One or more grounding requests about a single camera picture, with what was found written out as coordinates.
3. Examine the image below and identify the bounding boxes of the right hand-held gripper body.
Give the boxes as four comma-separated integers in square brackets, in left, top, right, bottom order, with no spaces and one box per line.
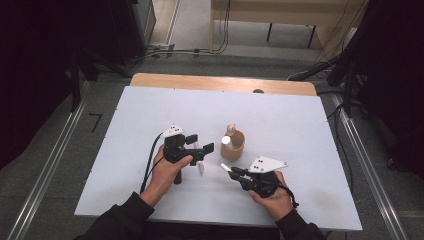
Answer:
[241,155,289,199]

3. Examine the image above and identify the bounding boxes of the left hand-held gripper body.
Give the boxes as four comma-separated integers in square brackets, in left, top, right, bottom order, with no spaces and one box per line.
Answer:
[161,123,207,186]

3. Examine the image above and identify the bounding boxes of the wooden pen holder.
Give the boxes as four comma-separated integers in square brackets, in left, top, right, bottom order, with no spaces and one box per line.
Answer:
[220,129,246,161]

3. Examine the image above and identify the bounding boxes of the person's right hand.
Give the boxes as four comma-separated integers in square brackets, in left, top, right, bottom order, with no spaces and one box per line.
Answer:
[248,170,295,223]

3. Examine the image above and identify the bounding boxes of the person's left hand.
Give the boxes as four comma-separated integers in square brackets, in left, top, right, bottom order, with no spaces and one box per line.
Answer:
[139,144,194,208]

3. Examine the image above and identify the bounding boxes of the wooden table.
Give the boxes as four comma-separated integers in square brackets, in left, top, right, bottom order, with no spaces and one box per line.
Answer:
[129,72,318,97]

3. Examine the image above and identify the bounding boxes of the black metal stand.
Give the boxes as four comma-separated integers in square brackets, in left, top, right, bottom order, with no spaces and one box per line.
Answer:
[288,56,368,118]
[66,43,131,113]

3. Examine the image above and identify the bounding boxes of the black cabinet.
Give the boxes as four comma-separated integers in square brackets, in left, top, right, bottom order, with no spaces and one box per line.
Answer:
[106,0,157,66]

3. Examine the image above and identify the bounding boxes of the light wooden desk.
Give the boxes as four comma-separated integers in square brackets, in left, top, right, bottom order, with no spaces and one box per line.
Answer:
[209,0,369,61]

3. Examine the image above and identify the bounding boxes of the black curtain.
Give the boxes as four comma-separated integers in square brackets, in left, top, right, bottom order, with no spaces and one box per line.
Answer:
[333,0,424,181]
[0,0,111,171]

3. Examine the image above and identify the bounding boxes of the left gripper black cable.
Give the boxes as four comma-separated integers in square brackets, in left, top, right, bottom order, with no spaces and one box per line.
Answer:
[139,132,166,194]

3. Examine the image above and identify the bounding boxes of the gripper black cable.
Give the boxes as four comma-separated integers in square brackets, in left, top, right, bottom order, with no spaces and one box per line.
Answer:
[278,183,300,209]
[139,132,166,194]

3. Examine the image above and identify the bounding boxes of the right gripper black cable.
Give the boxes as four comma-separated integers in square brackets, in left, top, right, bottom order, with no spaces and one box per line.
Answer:
[278,183,300,209]

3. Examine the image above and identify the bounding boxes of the floor cables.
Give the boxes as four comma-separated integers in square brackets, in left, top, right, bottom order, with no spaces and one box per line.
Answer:
[128,0,233,64]

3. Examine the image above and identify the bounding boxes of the thin black floor cable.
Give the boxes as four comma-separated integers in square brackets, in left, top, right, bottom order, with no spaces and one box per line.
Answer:
[326,103,354,194]

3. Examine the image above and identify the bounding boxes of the metal floor rail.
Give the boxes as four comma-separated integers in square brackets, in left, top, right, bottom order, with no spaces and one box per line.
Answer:
[6,79,91,240]
[329,93,409,240]

